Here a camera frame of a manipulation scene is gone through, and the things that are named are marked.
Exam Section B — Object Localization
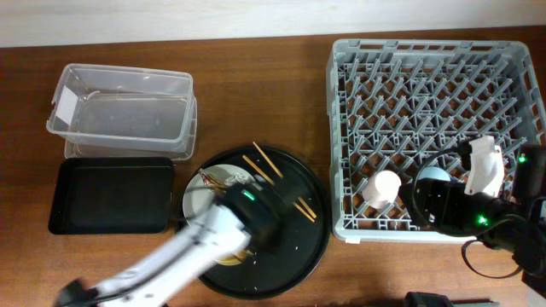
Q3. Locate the blue plastic cup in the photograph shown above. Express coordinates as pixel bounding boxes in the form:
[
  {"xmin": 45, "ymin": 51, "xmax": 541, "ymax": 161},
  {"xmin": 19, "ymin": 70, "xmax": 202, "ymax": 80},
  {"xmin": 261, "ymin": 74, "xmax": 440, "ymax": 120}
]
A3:
[{"xmin": 418, "ymin": 166, "xmax": 451, "ymax": 182}]

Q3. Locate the pink plastic cup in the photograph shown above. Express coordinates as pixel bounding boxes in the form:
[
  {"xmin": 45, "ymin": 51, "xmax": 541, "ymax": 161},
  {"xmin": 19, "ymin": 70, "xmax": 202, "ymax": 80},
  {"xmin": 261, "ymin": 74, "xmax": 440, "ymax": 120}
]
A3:
[{"xmin": 362, "ymin": 171, "xmax": 402, "ymax": 210}]

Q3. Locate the white napkin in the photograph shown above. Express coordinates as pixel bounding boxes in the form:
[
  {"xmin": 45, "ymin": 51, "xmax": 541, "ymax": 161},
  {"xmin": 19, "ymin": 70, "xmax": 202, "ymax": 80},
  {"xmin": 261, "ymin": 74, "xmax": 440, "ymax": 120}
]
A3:
[{"xmin": 224, "ymin": 173, "xmax": 254, "ymax": 187}]

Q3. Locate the yellow bowl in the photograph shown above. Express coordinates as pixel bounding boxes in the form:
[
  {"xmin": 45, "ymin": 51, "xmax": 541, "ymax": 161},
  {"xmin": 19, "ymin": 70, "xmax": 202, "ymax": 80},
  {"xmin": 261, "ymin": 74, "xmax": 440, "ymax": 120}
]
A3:
[{"xmin": 217, "ymin": 251, "xmax": 247, "ymax": 266}]

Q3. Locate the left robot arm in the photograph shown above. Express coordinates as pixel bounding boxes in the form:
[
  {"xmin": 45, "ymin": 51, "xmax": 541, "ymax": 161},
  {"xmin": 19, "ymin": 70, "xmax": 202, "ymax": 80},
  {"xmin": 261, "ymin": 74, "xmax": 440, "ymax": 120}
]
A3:
[{"xmin": 53, "ymin": 182, "xmax": 290, "ymax": 307}]

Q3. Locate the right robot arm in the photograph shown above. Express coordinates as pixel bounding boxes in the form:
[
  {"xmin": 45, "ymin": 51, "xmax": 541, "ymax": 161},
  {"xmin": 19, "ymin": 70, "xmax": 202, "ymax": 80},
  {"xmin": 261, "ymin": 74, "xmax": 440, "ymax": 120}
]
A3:
[{"xmin": 398, "ymin": 145, "xmax": 545, "ymax": 296}]

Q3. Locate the grey dishwasher rack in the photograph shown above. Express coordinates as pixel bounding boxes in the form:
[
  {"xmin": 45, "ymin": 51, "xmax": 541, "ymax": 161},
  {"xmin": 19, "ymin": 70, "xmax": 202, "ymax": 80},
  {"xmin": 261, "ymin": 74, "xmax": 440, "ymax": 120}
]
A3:
[{"xmin": 326, "ymin": 39, "xmax": 545, "ymax": 244}]

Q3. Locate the black object at bottom edge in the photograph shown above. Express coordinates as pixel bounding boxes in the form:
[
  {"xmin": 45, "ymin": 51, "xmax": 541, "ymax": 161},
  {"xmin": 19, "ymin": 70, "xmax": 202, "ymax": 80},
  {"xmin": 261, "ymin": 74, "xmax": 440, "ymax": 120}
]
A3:
[{"xmin": 404, "ymin": 292, "xmax": 454, "ymax": 307}]

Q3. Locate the round black tray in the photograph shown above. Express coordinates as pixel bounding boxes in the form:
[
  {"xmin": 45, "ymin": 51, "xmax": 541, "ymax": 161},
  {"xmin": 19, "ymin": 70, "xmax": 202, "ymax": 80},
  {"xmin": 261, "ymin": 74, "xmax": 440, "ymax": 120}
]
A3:
[{"xmin": 199, "ymin": 147, "xmax": 332, "ymax": 300}]

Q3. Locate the upper wooden chopstick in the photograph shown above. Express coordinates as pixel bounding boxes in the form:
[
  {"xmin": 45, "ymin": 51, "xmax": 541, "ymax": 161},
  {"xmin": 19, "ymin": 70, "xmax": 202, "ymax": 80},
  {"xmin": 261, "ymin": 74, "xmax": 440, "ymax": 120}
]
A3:
[{"xmin": 253, "ymin": 142, "xmax": 317, "ymax": 223}]

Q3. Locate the wooden chopstick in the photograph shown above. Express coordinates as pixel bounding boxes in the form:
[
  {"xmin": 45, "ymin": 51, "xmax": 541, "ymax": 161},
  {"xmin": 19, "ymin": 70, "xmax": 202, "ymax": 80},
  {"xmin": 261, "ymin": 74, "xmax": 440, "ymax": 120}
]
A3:
[
  {"xmin": 253, "ymin": 142, "xmax": 317, "ymax": 223},
  {"xmin": 242, "ymin": 155, "xmax": 317, "ymax": 223}
]

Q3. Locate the lower wooden chopstick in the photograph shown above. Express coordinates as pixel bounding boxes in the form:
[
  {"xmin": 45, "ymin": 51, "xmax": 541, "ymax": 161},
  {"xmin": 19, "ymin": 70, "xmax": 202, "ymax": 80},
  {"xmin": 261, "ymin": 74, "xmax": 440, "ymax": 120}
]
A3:
[{"xmin": 242, "ymin": 155, "xmax": 317, "ymax": 223}]

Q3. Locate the white round plate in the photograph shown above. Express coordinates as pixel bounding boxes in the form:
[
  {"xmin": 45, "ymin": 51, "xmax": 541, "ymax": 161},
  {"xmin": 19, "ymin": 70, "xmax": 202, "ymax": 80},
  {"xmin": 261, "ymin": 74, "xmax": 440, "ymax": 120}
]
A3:
[{"xmin": 182, "ymin": 164, "xmax": 251, "ymax": 217}]

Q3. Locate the black rectangular tray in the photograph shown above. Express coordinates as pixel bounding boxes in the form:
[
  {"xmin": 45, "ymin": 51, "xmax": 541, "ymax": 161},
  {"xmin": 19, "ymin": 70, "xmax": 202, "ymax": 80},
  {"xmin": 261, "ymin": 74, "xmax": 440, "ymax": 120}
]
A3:
[{"xmin": 48, "ymin": 157, "xmax": 174, "ymax": 235}]

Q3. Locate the clear plastic bin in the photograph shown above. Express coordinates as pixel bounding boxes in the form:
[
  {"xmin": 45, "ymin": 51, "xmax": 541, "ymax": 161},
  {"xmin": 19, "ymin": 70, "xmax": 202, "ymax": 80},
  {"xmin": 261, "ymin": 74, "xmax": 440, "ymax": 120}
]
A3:
[{"xmin": 46, "ymin": 63, "xmax": 198, "ymax": 160}]

